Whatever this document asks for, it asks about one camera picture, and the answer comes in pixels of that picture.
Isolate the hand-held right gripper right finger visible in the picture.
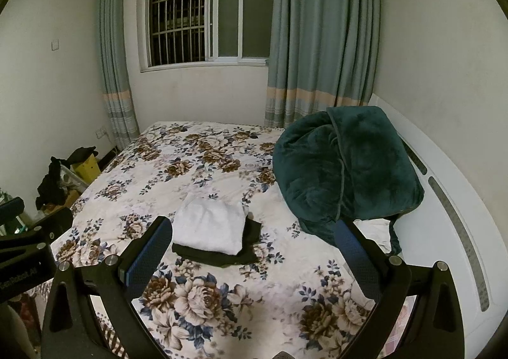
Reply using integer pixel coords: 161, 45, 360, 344
332, 218, 466, 359

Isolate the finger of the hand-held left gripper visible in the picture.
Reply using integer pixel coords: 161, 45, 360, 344
0, 196, 25, 225
0, 208, 74, 253

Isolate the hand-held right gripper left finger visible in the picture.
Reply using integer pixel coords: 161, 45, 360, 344
41, 216, 174, 359

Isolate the white small garment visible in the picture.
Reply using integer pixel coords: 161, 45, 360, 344
172, 196, 247, 255

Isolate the pile of black clothes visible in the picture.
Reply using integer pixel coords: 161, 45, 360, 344
36, 146, 98, 211

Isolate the white pillow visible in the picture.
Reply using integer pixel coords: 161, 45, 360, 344
352, 219, 398, 254

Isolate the yellow box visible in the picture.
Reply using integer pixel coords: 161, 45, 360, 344
73, 154, 101, 185

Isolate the black folded garment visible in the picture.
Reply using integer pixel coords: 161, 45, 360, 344
171, 216, 263, 268

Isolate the dark green plush blanket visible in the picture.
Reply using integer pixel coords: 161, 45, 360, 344
273, 106, 425, 256

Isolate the floral bed sheet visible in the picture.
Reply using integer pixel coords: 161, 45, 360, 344
50, 122, 405, 359

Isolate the white bed headboard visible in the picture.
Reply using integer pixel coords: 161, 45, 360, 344
367, 93, 497, 344

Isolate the barred sliding window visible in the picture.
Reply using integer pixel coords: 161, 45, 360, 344
139, 0, 276, 73

